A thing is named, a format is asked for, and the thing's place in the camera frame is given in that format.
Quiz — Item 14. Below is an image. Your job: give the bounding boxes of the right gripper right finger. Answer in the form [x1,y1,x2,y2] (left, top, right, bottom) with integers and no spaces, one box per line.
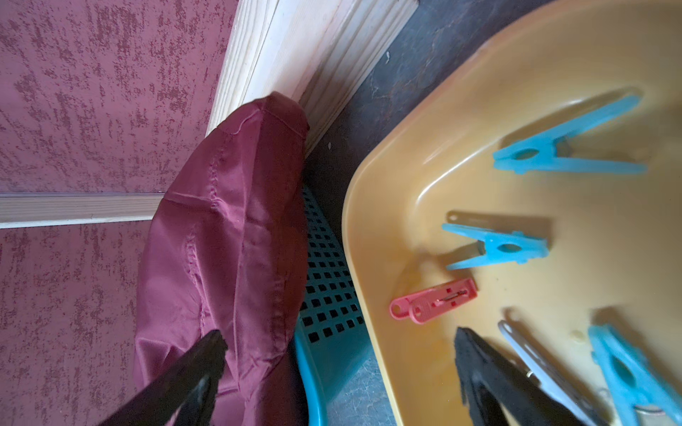
[454,328,581,425]

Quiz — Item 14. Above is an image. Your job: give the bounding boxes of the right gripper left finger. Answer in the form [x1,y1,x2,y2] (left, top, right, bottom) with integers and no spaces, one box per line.
[102,329,228,425]

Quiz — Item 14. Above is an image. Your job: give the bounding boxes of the white clothespin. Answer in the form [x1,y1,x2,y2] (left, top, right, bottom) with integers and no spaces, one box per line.
[498,321,607,426]

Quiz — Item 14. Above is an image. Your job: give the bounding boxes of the red clothespin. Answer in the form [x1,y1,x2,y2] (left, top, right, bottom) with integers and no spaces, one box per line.
[389,278,478,325]

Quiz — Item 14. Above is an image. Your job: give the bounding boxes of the teal clothespin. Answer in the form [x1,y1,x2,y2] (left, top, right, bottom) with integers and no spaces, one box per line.
[588,325,681,425]
[442,224,550,271]
[493,95,646,175]

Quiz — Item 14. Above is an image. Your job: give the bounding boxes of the maroon satin shirt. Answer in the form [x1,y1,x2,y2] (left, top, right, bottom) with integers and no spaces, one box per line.
[133,92,308,425]

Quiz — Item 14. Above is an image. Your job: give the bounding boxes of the teal plastic basket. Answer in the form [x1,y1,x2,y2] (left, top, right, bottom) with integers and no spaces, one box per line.
[294,187,371,425]

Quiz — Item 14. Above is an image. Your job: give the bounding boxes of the yellow plastic tray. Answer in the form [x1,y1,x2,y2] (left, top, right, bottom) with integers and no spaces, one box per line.
[342,1,681,425]

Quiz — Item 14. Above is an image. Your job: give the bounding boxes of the wooden clothes rack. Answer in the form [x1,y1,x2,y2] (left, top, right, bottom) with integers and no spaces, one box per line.
[1,1,417,229]

